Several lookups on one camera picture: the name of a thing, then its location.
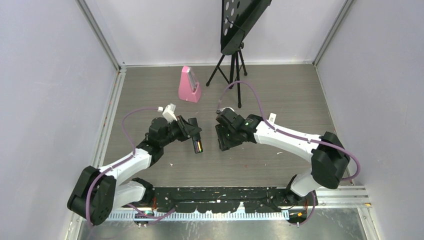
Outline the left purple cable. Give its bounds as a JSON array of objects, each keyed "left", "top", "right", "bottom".
[{"left": 85, "top": 107, "right": 163, "bottom": 229}]

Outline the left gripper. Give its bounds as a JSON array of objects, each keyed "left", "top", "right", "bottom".
[{"left": 159, "top": 115, "right": 201, "bottom": 148}]

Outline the orange battery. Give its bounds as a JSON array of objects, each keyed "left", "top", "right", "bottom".
[{"left": 196, "top": 141, "right": 203, "bottom": 153}]

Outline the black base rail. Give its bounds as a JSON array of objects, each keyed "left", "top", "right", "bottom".
[{"left": 141, "top": 186, "right": 303, "bottom": 214}]

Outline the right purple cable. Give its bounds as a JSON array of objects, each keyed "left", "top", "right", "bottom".
[{"left": 216, "top": 80, "right": 362, "bottom": 227}]

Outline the black music stand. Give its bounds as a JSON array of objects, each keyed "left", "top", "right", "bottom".
[{"left": 206, "top": 0, "right": 272, "bottom": 88}]

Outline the pink metronome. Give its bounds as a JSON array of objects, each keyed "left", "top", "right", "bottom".
[{"left": 178, "top": 65, "right": 202, "bottom": 103}]

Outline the white remote control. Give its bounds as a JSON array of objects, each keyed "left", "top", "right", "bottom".
[{"left": 268, "top": 113, "right": 277, "bottom": 123}]

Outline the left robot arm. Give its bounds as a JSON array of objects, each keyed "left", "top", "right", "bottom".
[{"left": 66, "top": 115, "right": 202, "bottom": 226}]

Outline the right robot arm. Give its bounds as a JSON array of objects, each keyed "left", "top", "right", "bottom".
[{"left": 215, "top": 107, "right": 350, "bottom": 205}]

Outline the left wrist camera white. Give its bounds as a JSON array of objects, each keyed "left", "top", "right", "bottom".
[{"left": 157, "top": 103, "right": 177, "bottom": 123}]

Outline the purple cable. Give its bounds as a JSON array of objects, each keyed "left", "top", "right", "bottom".
[
  {"left": 85, "top": 107, "right": 163, "bottom": 229},
  {"left": 216, "top": 80, "right": 362, "bottom": 227}
]

